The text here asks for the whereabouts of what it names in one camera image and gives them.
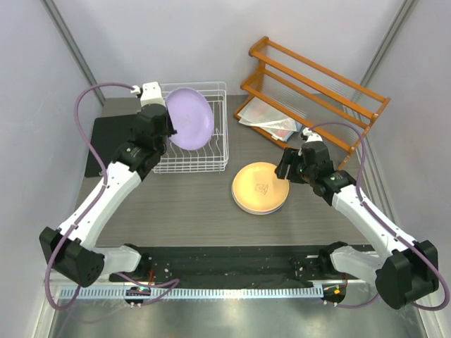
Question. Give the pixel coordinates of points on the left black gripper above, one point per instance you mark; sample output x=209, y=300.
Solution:
x=171, y=127

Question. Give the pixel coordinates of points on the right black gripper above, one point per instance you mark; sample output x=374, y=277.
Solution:
x=291, y=156

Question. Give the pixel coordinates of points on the purple plate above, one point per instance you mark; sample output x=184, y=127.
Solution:
x=192, y=118

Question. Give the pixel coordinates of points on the orange plate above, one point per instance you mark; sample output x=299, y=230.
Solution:
x=257, y=190

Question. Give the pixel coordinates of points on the yellow bear plate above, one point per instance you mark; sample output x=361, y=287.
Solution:
x=246, y=210

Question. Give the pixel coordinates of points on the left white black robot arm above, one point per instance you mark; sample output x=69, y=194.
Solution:
x=98, y=211

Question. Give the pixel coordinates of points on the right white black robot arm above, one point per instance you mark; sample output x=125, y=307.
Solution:
x=403, y=270

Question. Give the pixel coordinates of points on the orange wooden shelf rack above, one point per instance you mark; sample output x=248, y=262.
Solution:
x=312, y=94

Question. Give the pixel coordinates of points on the clear plastic zip bag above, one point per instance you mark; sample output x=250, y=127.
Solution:
x=258, y=113

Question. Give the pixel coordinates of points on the black mat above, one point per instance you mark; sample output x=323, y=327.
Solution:
x=109, y=133

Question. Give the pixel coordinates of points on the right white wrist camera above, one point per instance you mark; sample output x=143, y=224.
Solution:
x=309, y=136

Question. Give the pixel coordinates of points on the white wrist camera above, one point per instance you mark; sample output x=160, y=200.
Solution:
x=148, y=93
x=309, y=136

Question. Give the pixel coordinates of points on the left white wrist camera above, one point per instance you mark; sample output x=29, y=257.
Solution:
x=148, y=93

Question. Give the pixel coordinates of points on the white wire dish rack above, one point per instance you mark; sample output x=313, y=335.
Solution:
x=214, y=155

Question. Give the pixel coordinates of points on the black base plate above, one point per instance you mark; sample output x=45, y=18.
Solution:
x=214, y=267

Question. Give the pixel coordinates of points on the aluminium slotted rail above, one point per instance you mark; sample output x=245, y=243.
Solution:
x=126, y=292

